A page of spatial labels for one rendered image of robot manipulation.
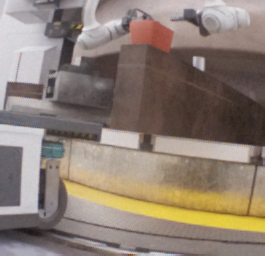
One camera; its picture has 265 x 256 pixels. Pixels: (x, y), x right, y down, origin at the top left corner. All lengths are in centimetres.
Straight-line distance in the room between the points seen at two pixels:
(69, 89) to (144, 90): 120
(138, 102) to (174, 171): 35
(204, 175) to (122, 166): 43
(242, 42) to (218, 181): 92
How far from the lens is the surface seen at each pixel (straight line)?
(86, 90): 277
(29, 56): 583
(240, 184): 162
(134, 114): 158
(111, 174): 191
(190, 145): 165
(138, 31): 170
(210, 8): 143
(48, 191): 101
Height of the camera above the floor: 31
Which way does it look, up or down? 1 degrees up
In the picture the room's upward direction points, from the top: 7 degrees clockwise
